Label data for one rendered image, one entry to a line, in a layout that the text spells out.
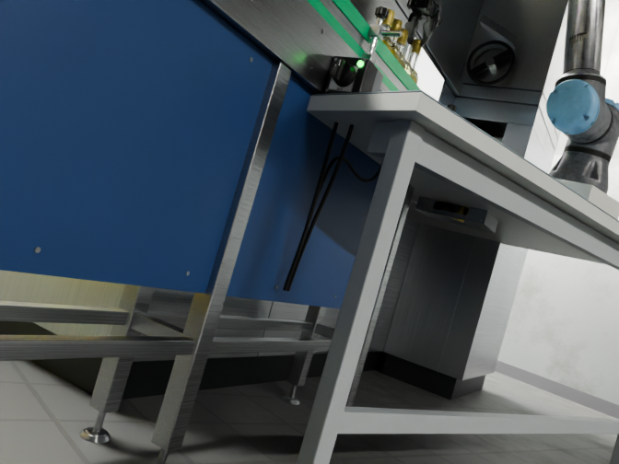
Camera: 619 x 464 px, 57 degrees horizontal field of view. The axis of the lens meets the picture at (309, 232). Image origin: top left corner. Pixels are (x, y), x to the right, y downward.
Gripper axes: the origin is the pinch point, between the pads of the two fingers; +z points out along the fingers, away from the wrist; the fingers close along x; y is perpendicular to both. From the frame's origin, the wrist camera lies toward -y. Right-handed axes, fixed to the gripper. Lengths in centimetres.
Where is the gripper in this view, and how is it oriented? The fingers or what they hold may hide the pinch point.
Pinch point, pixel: (416, 43)
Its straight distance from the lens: 194.5
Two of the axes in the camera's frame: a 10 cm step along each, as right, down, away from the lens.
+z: -2.8, 9.6, -0.3
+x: 8.3, 2.2, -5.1
